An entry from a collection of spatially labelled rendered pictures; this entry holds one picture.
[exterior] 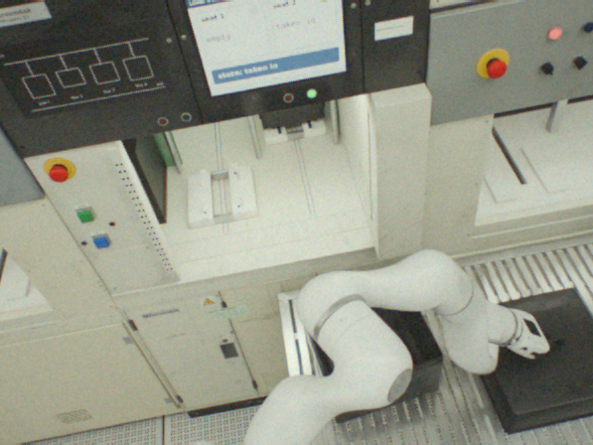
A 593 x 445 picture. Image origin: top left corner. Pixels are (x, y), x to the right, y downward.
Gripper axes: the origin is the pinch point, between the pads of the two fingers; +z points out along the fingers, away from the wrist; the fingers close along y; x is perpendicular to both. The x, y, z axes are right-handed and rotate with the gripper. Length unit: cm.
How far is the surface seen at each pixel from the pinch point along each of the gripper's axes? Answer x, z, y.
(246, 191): 43, -46, 69
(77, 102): 19, -108, 42
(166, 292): 68, -61, 42
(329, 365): 42, -29, 11
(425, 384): 25.2, -15.6, -1.0
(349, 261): 31, -22, 40
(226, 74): -3, -86, 41
